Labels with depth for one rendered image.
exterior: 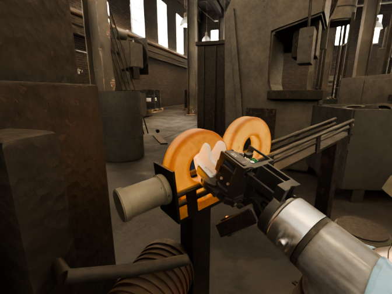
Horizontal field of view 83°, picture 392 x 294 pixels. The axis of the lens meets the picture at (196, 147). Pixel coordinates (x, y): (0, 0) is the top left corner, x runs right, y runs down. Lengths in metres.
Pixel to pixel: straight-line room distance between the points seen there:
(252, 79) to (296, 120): 0.66
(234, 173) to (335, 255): 0.15
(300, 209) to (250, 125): 0.27
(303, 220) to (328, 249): 0.04
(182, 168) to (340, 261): 0.27
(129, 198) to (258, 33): 2.51
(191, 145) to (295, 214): 0.22
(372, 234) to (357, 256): 0.41
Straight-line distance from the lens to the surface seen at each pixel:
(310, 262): 0.31
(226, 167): 0.35
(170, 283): 0.47
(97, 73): 4.65
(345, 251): 0.31
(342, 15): 8.81
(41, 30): 0.59
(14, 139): 0.35
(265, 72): 2.64
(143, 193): 0.39
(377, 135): 2.11
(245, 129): 0.52
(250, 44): 2.74
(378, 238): 0.71
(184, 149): 0.42
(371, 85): 4.07
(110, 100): 2.84
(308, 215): 0.32
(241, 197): 0.37
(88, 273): 0.40
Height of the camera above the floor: 0.85
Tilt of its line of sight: 14 degrees down
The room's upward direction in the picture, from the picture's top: straight up
